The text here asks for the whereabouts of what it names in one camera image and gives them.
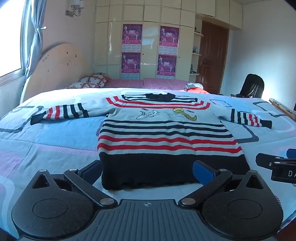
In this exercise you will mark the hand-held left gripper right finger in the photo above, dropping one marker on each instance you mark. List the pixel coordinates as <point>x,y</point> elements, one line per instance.
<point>203,172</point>

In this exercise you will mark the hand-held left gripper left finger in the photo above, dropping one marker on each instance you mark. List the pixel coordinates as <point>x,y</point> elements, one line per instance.
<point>89,172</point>

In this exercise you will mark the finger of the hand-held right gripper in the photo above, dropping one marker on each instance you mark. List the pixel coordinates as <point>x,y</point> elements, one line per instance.
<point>266,160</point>
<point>291,153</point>

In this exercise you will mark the striped knit sweater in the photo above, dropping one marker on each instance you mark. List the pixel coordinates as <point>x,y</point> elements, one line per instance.
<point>161,129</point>

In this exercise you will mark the wooden desk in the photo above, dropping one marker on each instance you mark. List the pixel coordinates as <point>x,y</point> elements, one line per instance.
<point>283,107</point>

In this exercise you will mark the black chair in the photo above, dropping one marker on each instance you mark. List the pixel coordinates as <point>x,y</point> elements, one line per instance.
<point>251,87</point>

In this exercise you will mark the red garment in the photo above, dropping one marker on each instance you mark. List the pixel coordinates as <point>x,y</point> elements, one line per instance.
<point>198,90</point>

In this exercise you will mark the patterned pillow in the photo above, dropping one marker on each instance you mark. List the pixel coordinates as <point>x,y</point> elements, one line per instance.
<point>79,85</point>
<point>96,80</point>

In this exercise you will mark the striped white garment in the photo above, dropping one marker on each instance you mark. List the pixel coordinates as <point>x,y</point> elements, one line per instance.
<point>190,85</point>

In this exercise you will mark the pink quilt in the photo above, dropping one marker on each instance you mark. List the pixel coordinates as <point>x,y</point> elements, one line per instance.
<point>148,83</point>

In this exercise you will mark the cream round headboard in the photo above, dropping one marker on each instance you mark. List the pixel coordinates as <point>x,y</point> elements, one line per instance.
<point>60,69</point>

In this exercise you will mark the brown wooden door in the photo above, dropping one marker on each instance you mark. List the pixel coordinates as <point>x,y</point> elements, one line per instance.
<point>212,58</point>

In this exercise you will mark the blue curtain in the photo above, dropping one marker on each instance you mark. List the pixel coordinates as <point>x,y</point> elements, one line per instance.
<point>34,41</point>

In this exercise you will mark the cream wardrobe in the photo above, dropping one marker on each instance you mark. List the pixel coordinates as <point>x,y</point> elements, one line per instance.
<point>152,27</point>

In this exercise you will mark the window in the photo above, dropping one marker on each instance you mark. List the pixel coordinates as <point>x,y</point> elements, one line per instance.
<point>11,34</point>

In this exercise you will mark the purple wall poster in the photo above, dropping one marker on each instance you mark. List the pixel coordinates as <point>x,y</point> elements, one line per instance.
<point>169,37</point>
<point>130,63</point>
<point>167,66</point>
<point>132,34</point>

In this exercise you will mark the corner wall shelves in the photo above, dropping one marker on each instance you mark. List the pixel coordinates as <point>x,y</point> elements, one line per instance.
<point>196,53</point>

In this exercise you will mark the wall lamp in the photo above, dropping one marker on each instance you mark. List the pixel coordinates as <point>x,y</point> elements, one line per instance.
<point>75,8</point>

